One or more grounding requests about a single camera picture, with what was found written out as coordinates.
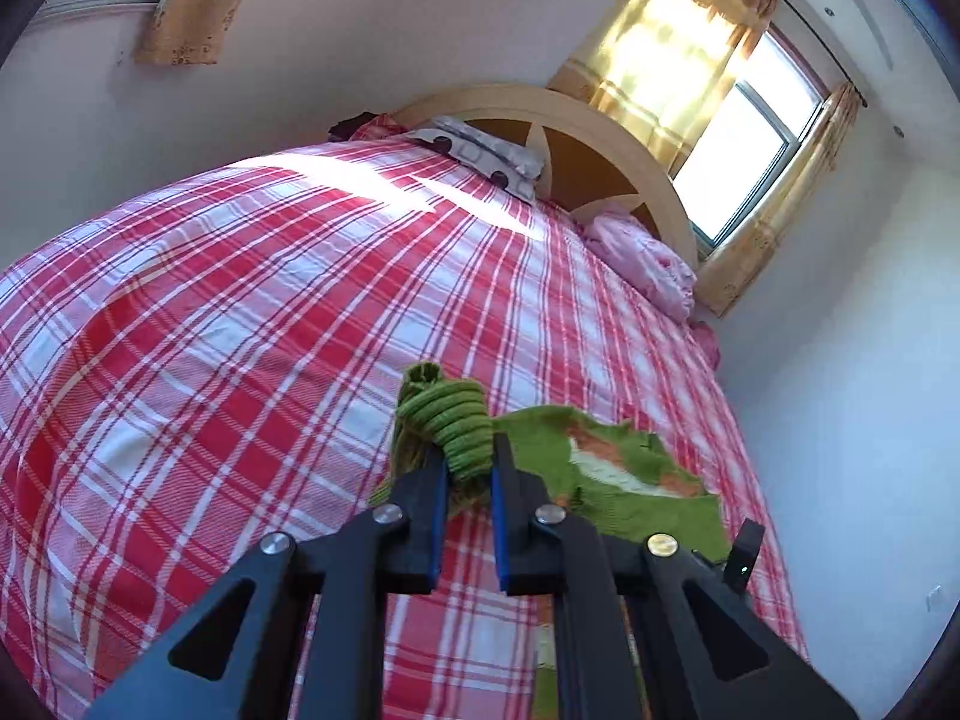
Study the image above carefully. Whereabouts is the green knitted sweater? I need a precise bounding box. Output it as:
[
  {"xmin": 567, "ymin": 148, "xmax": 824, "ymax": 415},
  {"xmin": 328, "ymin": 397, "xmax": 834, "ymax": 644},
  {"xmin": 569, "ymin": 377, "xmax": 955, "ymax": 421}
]
[{"xmin": 367, "ymin": 362, "xmax": 732, "ymax": 563}]

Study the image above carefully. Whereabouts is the grey patterned pillow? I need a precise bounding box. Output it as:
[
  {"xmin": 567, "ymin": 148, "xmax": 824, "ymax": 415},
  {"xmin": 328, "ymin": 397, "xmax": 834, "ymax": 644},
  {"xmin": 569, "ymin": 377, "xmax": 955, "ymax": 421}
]
[{"xmin": 409, "ymin": 115, "xmax": 549, "ymax": 200}]

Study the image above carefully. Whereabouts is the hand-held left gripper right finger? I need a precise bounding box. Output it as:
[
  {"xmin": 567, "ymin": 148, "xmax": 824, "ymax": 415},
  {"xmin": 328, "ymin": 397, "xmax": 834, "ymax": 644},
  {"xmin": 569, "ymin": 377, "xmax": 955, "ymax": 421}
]
[{"xmin": 490, "ymin": 434, "xmax": 860, "ymax": 720}]

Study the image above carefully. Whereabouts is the pink cloth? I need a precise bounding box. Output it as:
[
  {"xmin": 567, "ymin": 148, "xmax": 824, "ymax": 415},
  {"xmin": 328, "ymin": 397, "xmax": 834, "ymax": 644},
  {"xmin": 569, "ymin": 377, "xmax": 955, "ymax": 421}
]
[{"xmin": 688, "ymin": 321, "xmax": 722, "ymax": 370}]

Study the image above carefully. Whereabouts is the cream wooden headboard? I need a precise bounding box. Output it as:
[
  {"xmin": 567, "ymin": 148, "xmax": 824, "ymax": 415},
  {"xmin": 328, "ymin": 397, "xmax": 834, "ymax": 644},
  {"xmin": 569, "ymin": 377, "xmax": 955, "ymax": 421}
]
[{"xmin": 390, "ymin": 82, "xmax": 700, "ymax": 265}]

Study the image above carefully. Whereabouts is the red plaid bed sheet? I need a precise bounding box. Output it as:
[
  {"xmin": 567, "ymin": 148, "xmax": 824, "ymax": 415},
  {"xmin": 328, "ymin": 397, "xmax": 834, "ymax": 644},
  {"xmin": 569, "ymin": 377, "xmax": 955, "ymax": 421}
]
[{"xmin": 0, "ymin": 131, "xmax": 811, "ymax": 720}]

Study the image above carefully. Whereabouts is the pink pillow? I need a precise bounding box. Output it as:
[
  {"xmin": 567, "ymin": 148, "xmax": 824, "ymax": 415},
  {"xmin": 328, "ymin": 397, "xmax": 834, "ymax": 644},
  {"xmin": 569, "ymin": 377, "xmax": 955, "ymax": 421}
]
[
  {"xmin": 581, "ymin": 211, "xmax": 698, "ymax": 323},
  {"xmin": 351, "ymin": 112, "xmax": 410, "ymax": 142}
]

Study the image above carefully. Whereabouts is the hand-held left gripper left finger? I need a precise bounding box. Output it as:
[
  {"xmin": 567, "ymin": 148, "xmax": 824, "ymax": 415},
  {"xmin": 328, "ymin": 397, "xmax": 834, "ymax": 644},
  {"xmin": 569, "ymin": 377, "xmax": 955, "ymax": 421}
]
[{"xmin": 82, "ymin": 454, "xmax": 452, "ymax": 720}]

